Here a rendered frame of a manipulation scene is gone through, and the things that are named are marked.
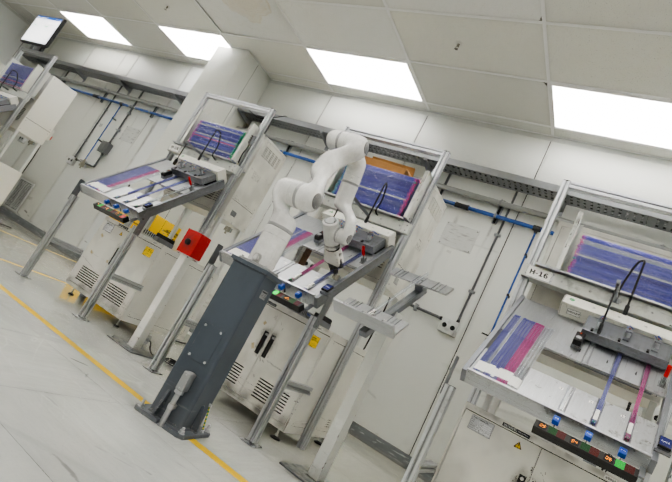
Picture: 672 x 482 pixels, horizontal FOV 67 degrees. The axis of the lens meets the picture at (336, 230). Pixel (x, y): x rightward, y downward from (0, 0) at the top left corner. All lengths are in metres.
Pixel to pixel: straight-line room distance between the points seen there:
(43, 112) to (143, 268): 3.35
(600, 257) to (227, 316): 1.76
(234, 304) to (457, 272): 2.65
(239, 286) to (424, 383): 2.44
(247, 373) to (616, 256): 1.97
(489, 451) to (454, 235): 2.44
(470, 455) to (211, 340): 1.21
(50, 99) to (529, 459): 5.87
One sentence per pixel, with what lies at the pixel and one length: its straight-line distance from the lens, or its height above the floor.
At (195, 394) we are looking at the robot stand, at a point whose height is 0.15.
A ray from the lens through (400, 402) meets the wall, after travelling 4.29.
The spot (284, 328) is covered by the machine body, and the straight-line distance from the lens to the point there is 2.88.
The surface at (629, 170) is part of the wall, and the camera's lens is 4.69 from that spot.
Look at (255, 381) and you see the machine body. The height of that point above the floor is 0.20.
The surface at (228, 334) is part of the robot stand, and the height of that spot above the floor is 0.41.
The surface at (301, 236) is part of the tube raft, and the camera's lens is 3.02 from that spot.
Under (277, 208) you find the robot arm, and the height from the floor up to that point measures 0.96.
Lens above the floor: 0.57
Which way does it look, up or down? 11 degrees up
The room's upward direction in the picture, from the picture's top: 28 degrees clockwise
